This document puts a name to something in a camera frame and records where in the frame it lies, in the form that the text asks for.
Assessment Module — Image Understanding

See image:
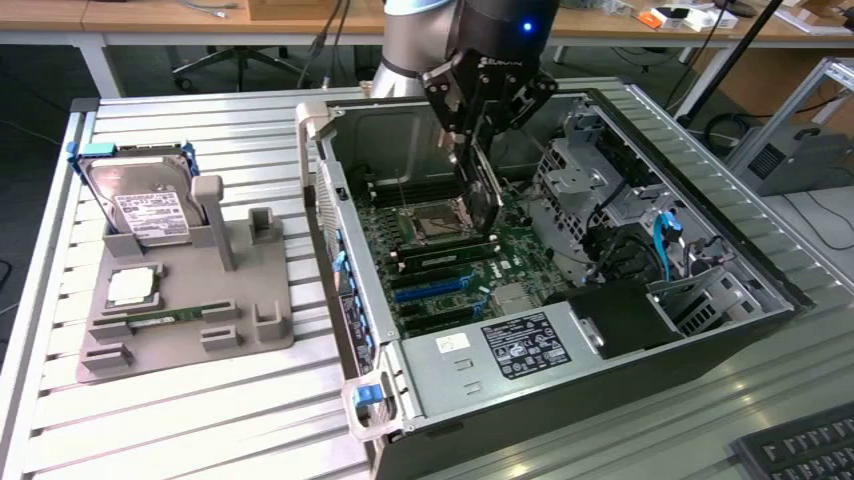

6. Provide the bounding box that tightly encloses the grey plastic parts rack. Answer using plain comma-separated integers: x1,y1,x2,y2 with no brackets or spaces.
75,174,301,386

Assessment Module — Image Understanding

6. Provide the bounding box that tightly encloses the grey power supply unit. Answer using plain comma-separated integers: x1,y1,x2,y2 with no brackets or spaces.
398,308,593,419

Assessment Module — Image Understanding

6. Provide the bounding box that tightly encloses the blue expansion slot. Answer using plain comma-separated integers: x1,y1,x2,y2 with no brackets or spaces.
392,281,470,303

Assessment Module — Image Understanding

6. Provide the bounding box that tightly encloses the wooden desk white frame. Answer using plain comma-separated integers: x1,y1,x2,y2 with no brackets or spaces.
0,0,854,99

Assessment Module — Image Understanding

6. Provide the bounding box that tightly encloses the green RAM stick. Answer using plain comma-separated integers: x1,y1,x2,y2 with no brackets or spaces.
125,306,210,327

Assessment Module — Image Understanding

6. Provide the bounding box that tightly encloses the silver CPU chip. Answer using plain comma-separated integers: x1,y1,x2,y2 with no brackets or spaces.
105,268,161,307

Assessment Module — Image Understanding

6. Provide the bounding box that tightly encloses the silver chipset heatsink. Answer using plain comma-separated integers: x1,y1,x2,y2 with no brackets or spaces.
492,293,538,317

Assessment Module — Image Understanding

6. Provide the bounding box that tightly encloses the green motherboard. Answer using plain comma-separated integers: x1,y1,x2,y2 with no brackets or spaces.
353,174,582,341

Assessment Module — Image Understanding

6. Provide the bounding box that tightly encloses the CPU socket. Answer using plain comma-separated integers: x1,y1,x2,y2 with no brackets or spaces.
404,198,473,244

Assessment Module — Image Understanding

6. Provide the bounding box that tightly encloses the black office chair base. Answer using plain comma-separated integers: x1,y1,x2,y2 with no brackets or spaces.
170,44,291,93

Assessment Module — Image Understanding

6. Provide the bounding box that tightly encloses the black expansion slot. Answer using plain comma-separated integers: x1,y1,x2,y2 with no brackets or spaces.
389,271,464,291
398,304,480,327
405,315,484,338

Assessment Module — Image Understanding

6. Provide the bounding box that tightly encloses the blue case latch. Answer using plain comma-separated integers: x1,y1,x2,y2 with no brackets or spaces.
353,383,384,410

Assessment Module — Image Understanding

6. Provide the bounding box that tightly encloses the hard disk with blue carrier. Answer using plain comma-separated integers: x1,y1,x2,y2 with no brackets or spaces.
66,141,205,244

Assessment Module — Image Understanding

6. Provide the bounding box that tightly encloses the aluminium profile frame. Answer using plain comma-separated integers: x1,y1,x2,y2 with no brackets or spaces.
776,55,854,169

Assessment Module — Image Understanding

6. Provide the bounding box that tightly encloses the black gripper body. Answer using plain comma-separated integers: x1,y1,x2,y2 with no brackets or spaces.
445,0,562,77

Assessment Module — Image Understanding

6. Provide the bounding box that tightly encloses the black plastic shroud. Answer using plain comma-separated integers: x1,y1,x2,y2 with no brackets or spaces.
544,280,686,360

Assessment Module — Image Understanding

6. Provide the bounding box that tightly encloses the orange white box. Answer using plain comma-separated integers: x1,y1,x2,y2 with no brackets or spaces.
637,5,694,32

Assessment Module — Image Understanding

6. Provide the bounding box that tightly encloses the grey computer tower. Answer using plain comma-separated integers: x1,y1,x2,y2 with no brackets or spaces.
724,124,854,198

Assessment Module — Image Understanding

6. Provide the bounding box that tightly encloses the blue data wire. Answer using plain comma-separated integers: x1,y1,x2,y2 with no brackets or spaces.
656,211,681,282

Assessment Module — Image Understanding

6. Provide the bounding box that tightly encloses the black tripod pole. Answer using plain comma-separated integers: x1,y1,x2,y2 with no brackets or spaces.
672,0,787,124

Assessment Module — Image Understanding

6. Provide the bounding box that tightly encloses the metal drive cage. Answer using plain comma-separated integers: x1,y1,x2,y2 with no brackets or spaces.
532,99,676,261

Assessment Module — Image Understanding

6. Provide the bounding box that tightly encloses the black keyboard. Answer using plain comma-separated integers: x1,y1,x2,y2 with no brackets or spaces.
729,403,854,480

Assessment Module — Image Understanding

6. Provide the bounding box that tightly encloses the open black PC case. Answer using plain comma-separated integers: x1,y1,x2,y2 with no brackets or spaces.
295,87,817,480

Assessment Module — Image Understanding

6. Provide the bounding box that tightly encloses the black RAM stick with label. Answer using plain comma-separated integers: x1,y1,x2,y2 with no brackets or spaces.
398,239,501,274

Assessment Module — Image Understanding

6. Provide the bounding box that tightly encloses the white small box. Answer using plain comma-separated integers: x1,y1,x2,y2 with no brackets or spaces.
689,11,740,33

